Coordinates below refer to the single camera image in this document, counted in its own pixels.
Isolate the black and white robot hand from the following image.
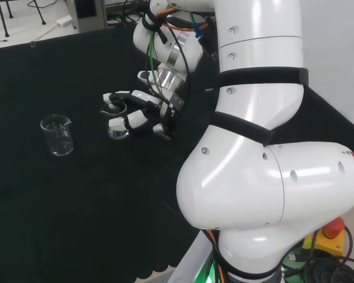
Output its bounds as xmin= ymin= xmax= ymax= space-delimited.
xmin=102 ymin=90 xmax=185 ymax=139

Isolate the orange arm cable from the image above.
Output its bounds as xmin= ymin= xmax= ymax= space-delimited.
xmin=155 ymin=7 xmax=215 ymax=33

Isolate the white panel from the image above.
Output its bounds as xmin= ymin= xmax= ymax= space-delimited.
xmin=300 ymin=0 xmax=354 ymax=144

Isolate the grey metal cabinet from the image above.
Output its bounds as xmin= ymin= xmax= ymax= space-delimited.
xmin=68 ymin=0 xmax=107 ymax=32

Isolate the white power strip cable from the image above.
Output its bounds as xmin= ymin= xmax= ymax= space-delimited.
xmin=36 ymin=24 xmax=60 ymax=41

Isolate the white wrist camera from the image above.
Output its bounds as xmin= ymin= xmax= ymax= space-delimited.
xmin=137 ymin=70 xmax=156 ymax=84

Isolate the black cable coil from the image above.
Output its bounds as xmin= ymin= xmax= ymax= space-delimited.
xmin=281 ymin=223 xmax=354 ymax=283

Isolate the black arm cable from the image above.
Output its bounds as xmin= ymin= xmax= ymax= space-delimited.
xmin=140 ymin=8 xmax=196 ymax=100

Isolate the clear glass beaker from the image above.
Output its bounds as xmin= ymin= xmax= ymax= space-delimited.
xmin=40 ymin=114 xmax=75 ymax=156
xmin=100 ymin=101 xmax=130 ymax=139

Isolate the yellow stop button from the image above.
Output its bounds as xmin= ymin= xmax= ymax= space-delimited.
xmin=301 ymin=216 xmax=348 ymax=258

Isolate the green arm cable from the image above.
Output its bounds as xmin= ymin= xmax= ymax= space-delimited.
xmin=145 ymin=10 xmax=202 ymax=104

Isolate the black bench cloth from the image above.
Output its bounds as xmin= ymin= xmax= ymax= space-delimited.
xmin=0 ymin=16 xmax=354 ymax=279

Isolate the black tripod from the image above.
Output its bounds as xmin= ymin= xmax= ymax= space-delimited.
xmin=0 ymin=0 xmax=47 ymax=38

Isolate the black floor cable bundle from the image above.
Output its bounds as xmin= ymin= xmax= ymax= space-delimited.
xmin=105 ymin=0 xmax=144 ymax=28

